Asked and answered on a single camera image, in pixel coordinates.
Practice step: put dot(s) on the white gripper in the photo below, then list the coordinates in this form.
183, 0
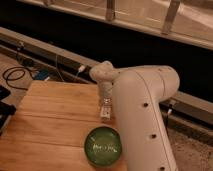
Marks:
105, 91

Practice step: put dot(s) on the small white bottle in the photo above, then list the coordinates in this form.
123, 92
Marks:
106, 110

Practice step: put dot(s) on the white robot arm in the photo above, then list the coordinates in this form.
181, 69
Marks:
132, 95

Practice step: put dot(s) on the green ceramic bowl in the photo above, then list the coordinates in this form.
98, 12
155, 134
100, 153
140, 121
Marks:
102, 147

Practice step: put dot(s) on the blue box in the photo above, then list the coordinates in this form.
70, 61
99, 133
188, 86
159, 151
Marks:
42, 75

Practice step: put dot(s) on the black equipment at left edge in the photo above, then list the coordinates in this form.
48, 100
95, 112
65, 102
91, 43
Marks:
6, 110

